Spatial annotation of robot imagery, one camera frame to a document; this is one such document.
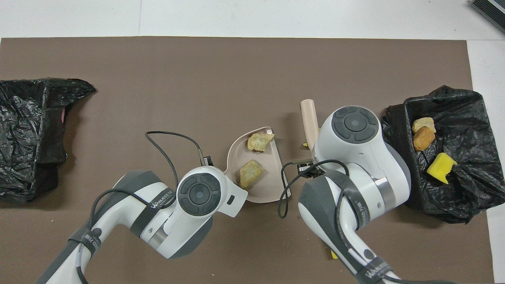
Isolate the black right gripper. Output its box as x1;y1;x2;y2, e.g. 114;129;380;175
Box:
297;159;328;176

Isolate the pale crumbly bread chunk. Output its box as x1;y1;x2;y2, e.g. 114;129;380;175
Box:
247;133;275;152
239;159;265;189

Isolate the beige hand brush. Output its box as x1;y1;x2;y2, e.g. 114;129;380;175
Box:
301;99;320;153

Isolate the beige plastic dustpan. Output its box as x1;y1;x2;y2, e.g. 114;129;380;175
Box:
224;127;293;204

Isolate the brown bread roll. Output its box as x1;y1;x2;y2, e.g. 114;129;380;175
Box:
413;126;436;152

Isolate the striped croissant piece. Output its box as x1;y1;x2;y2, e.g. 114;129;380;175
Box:
412;117;437;134

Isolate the black bag trash bin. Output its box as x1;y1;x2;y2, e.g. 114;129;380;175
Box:
381;85;505;224

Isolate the empty black bag bin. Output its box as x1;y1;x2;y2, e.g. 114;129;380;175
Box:
0;78;96;204

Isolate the brown table mat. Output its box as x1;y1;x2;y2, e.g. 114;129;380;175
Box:
0;36;496;284

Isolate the dark ribbed panel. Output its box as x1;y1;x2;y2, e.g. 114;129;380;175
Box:
469;0;505;34

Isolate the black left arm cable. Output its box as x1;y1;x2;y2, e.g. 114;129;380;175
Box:
77;131;206;284

